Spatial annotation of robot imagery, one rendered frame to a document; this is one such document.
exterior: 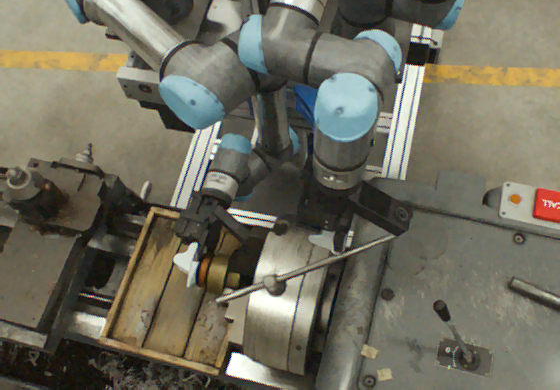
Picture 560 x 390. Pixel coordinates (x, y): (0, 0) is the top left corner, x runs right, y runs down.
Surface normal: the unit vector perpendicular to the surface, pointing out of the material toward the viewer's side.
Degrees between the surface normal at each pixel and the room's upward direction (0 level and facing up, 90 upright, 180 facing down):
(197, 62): 7
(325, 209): 11
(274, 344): 58
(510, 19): 0
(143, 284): 0
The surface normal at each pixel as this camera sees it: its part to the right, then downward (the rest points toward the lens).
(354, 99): 0.03, -0.56
